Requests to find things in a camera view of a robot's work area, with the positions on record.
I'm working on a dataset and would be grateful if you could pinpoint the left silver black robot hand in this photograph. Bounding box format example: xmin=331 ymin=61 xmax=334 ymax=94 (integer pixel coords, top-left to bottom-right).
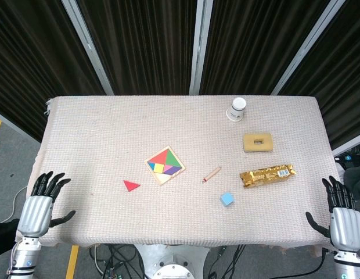
xmin=16 ymin=170 xmax=77 ymax=238

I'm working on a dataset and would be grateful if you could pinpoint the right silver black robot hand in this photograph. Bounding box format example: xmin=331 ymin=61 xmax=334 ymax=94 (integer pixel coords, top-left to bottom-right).
xmin=305 ymin=175 xmax=360 ymax=253

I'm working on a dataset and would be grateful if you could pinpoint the small red triangle piece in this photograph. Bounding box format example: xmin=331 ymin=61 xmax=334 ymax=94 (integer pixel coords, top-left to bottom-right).
xmin=123 ymin=180 xmax=141 ymax=192

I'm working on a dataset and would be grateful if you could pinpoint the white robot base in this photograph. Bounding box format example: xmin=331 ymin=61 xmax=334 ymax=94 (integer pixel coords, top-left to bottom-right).
xmin=133 ymin=244 xmax=211 ymax=279

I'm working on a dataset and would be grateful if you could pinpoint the wooden tangram tray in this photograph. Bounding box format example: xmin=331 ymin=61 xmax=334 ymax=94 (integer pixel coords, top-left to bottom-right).
xmin=143 ymin=145 xmax=186 ymax=187

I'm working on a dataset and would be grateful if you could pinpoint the large red tangram triangle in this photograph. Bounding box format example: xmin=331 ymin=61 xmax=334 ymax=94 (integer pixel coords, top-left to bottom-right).
xmin=147 ymin=149 xmax=170 ymax=165

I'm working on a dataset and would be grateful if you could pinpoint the green tangram triangle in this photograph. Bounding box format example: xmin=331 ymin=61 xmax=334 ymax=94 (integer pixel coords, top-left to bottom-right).
xmin=165 ymin=149 xmax=179 ymax=167

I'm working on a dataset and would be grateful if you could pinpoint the black fabric cover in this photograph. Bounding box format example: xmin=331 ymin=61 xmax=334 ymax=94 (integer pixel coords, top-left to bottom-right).
xmin=0 ymin=218 xmax=20 ymax=259

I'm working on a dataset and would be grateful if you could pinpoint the black equipment with teal lights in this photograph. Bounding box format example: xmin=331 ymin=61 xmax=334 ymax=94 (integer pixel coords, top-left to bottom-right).
xmin=333 ymin=146 xmax=360 ymax=192

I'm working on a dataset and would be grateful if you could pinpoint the gold foil snack pack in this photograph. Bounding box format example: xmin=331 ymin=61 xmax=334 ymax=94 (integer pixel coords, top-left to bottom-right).
xmin=239 ymin=163 xmax=297 ymax=189

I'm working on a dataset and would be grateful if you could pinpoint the light blue cube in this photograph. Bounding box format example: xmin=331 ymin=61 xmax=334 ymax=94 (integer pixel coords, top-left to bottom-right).
xmin=220 ymin=191 xmax=236 ymax=208

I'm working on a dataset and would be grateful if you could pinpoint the yellow sponge with hole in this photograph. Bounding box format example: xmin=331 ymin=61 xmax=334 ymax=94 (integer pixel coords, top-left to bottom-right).
xmin=242 ymin=132 xmax=275 ymax=153

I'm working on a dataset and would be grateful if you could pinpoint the dark curtain panel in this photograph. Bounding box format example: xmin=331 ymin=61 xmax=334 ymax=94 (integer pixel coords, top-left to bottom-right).
xmin=200 ymin=0 xmax=332 ymax=96
xmin=77 ymin=0 xmax=198 ymax=96
xmin=0 ymin=0 xmax=107 ymax=143
xmin=280 ymin=0 xmax=360 ymax=151

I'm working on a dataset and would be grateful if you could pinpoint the wooden pencil with red tip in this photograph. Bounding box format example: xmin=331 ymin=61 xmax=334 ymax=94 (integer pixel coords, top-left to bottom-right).
xmin=201 ymin=166 xmax=222 ymax=184

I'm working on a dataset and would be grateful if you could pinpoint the white paper cup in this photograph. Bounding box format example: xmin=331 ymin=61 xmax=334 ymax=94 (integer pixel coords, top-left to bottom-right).
xmin=225 ymin=97 xmax=246 ymax=122

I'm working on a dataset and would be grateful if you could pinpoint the beige woven tablecloth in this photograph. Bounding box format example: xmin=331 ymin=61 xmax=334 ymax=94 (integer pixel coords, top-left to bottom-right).
xmin=16 ymin=95 xmax=345 ymax=249

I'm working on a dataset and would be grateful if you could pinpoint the white cable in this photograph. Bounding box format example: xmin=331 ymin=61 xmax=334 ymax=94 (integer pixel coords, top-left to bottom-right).
xmin=8 ymin=185 xmax=28 ymax=224

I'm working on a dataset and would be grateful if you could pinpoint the black cable bundle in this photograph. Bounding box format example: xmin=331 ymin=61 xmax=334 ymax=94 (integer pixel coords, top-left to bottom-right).
xmin=207 ymin=244 xmax=247 ymax=279
xmin=89 ymin=244 xmax=146 ymax=279

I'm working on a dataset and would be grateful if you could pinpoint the grey metal frame post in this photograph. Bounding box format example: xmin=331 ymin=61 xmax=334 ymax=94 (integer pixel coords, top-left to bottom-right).
xmin=189 ymin=0 xmax=213 ymax=96
xmin=271 ymin=0 xmax=348 ymax=96
xmin=61 ymin=0 xmax=114 ymax=96

